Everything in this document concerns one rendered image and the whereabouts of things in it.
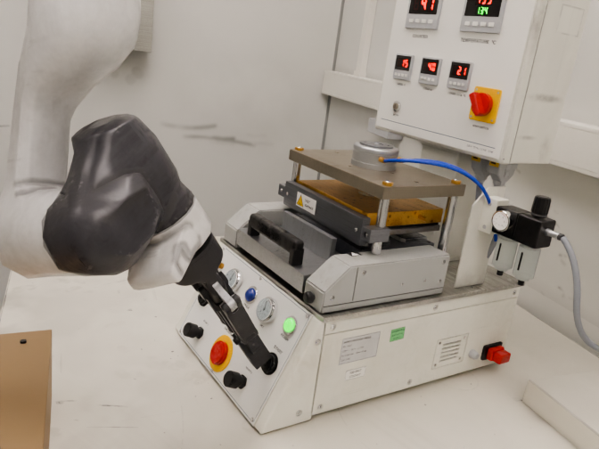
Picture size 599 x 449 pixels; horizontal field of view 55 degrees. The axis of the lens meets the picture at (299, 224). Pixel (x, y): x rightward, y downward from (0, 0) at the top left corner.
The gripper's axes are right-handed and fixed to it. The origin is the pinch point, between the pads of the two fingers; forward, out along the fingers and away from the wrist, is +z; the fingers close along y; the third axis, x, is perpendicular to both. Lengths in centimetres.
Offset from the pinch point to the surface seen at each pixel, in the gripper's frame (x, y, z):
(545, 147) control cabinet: -59, -5, 4
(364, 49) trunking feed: -113, 116, 25
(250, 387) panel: 3.6, 1.6, 7.6
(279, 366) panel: -1.3, -2.0, 4.7
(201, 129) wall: -53, 157, 31
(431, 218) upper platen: -37.3, 1.2, 5.4
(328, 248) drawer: -19.3, 4.8, -1.2
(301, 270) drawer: -12.9, 2.5, -3.0
